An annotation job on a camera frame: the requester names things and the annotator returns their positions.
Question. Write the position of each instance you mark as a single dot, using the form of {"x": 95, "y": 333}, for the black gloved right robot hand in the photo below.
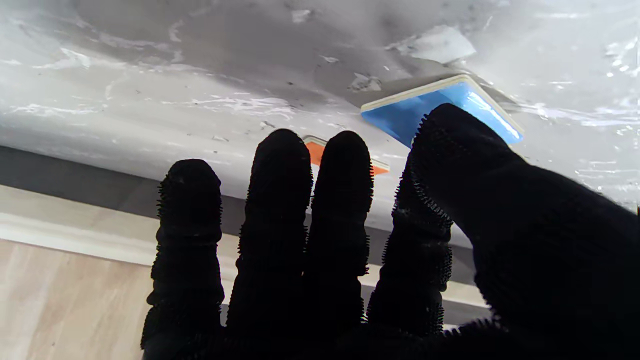
{"x": 320, "y": 280}

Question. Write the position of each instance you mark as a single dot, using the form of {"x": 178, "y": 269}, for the orange-red rectangle puzzle piece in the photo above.
{"x": 316, "y": 152}

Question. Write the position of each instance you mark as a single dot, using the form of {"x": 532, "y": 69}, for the blue diamond puzzle piece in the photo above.
{"x": 395, "y": 117}

